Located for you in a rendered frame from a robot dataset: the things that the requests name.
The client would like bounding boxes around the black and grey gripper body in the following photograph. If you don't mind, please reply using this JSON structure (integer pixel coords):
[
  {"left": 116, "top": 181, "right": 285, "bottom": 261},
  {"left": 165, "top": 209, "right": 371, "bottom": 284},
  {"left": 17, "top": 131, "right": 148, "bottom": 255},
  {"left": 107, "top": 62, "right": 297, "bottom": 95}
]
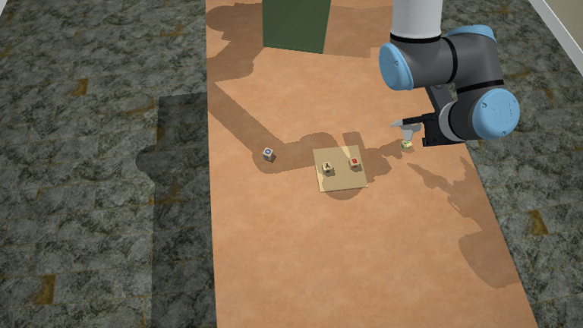
[{"left": 422, "top": 112, "right": 464, "bottom": 147}]

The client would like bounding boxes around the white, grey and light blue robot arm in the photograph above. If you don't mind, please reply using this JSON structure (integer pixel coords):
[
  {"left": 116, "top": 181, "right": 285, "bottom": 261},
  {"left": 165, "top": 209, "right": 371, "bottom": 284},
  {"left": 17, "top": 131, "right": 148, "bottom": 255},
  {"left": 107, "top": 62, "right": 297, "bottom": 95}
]
[{"left": 379, "top": 0, "right": 520, "bottom": 141}]

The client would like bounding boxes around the tan square mat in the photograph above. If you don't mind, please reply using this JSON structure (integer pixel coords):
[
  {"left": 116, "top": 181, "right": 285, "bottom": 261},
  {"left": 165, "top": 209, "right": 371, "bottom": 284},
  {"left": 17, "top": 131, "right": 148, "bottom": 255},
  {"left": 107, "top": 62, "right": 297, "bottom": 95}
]
[{"left": 313, "top": 145, "right": 368, "bottom": 192}]

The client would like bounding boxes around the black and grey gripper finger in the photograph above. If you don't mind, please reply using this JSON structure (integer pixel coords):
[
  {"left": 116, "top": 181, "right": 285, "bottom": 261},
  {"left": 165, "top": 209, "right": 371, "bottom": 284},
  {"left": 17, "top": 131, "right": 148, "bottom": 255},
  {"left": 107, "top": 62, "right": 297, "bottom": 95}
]
[{"left": 390, "top": 115, "right": 425, "bottom": 141}]

